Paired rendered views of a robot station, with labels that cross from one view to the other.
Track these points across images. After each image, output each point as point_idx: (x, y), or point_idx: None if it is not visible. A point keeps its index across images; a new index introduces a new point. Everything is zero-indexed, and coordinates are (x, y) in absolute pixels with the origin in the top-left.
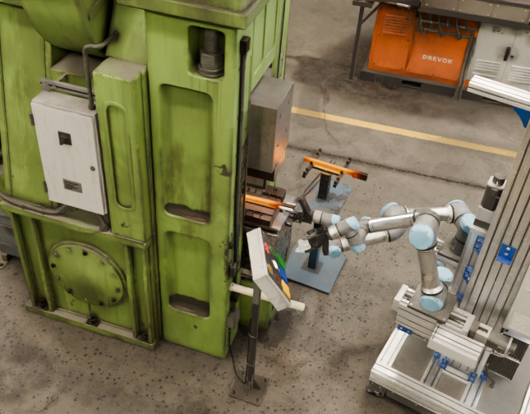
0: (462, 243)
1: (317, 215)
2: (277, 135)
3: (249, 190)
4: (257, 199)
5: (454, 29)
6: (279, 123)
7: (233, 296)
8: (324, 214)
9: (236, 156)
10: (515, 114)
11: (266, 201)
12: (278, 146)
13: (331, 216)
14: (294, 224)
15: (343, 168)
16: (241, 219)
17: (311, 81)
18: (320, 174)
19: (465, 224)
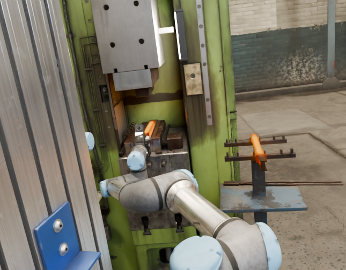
0: None
1: (133, 148)
2: (103, 30)
3: (164, 129)
4: (147, 129)
5: None
6: (107, 16)
7: (100, 207)
8: (134, 148)
9: (68, 38)
10: None
11: (145, 131)
12: (117, 49)
13: (133, 151)
14: (321, 268)
15: (259, 150)
16: (110, 129)
17: None
18: (297, 182)
19: (175, 247)
